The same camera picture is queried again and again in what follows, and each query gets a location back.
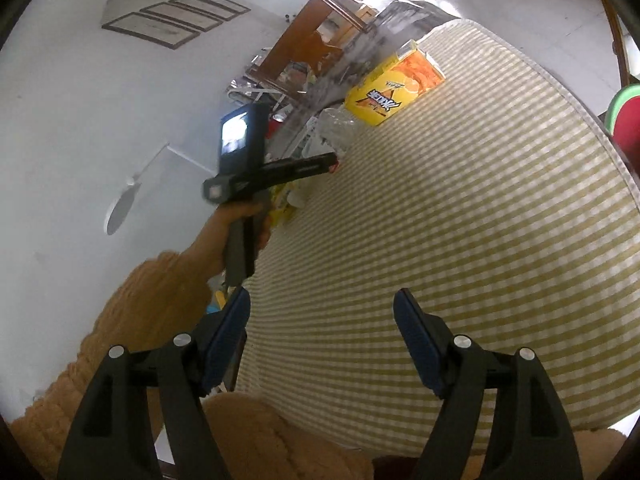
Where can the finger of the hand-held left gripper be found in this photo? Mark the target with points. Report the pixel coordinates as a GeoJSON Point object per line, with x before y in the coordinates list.
{"type": "Point", "coordinates": [300, 166]}

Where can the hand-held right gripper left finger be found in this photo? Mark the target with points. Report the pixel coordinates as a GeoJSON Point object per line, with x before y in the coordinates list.
{"type": "Point", "coordinates": [227, 345]}

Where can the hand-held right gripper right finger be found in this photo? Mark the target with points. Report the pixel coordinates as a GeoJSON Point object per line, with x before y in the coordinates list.
{"type": "Point", "coordinates": [417, 340]}

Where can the yellow snack wrapper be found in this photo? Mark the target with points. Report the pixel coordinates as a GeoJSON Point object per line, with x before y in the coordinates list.
{"type": "Point", "coordinates": [282, 212]}

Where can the clear crushed plastic bottle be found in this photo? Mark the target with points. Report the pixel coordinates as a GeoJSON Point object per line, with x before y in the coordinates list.
{"type": "Point", "coordinates": [337, 125]}

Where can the red bin with green rim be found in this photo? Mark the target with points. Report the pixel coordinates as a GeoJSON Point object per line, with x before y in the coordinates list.
{"type": "Point", "coordinates": [627, 125]}

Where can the person's left forearm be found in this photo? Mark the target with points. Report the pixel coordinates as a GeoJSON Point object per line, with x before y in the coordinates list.
{"type": "Point", "coordinates": [140, 310]}

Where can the person's left hand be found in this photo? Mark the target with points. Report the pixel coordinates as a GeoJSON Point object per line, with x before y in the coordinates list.
{"type": "Point", "coordinates": [220, 235]}

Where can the yellow orange drink carton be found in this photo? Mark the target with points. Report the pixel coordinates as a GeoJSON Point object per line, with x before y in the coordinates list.
{"type": "Point", "coordinates": [395, 95]}

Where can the white desk lamp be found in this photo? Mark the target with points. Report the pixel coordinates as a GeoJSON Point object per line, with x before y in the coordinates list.
{"type": "Point", "coordinates": [117, 215]}

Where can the carved wooden chair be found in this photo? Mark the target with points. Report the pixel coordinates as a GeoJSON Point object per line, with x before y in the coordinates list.
{"type": "Point", "coordinates": [617, 45]}

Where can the framed wall picture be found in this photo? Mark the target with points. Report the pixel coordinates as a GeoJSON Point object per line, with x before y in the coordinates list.
{"type": "Point", "coordinates": [150, 30]}
{"type": "Point", "coordinates": [182, 16]}
{"type": "Point", "coordinates": [204, 8]}
{"type": "Point", "coordinates": [222, 2]}

